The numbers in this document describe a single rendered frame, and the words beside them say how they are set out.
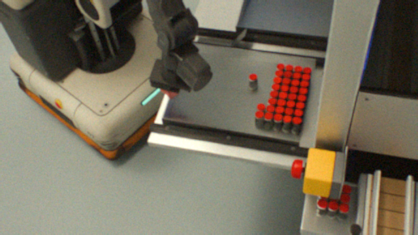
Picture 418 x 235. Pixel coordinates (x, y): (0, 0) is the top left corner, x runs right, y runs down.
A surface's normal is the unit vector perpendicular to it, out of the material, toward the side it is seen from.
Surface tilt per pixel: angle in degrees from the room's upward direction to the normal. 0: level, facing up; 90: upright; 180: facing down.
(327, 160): 0
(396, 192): 0
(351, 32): 90
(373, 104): 90
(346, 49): 90
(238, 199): 0
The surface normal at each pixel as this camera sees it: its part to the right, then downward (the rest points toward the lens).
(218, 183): -0.08, -0.58
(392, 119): -0.25, 0.80
